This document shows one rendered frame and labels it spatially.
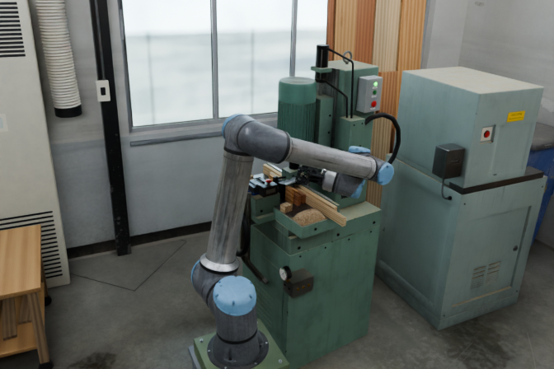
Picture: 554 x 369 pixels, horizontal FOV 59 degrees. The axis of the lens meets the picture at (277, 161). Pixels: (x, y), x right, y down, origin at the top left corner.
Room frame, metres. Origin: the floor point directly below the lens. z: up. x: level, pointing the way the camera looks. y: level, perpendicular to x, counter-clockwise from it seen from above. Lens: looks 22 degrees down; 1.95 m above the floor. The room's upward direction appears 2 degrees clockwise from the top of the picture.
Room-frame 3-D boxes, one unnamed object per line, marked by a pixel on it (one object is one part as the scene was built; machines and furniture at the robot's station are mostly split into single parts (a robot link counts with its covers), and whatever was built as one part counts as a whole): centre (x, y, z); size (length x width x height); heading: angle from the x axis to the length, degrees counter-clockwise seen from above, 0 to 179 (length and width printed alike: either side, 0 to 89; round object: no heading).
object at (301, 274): (1.92, -0.11, 0.58); 0.12 x 0.08 x 0.08; 124
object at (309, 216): (1.96, -0.15, 0.92); 0.14 x 0.09 x 0.04; 124
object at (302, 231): (2.16, 0.00, 0.87); 0.61 x 0.30 x 0.06; 34
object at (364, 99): (2.28, -0.43, 1.40); 0.10 x 0.06 x 0.16; 124
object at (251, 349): (1.45, 0.13, 0.67); 0.19 x 0.19 x 0.10
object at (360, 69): (2.38, -0.32, 1.16); 0.22 x 0.22 x 0.72; 34
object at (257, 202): (2.11, 0.07, 0.92); 0.15 x 0.13 x 0.09; 34
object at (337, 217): (2.15, -0.13, 0.92); 0.60 x 0.02 x 0.04; 34
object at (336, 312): (2.29, -0.18, 0.36); 0.58 x 0.45 x 0.71; 124
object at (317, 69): (2.30, -0.20, 1.54); 0.08 x 0.08 x 0.17; 34
